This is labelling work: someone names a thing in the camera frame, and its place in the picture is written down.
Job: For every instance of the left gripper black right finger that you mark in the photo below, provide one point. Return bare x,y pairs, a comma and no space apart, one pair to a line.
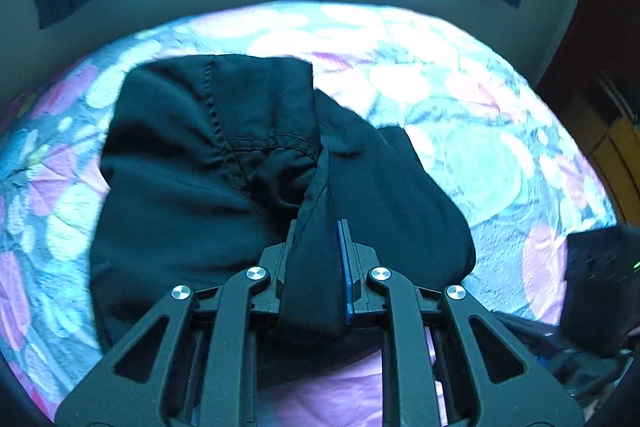
446,360

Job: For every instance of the black camera box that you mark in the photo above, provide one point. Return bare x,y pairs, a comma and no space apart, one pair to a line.
602,287

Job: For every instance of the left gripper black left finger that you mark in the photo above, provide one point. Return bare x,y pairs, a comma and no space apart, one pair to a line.
194,358

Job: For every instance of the dark wooden cabinet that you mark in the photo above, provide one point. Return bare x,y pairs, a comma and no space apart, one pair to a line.
592,84

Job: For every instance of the black bomber jacket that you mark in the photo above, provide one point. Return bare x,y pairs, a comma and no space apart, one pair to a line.
210,159

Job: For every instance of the floral quilted bedspread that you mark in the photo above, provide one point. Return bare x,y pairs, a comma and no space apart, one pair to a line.
480,132

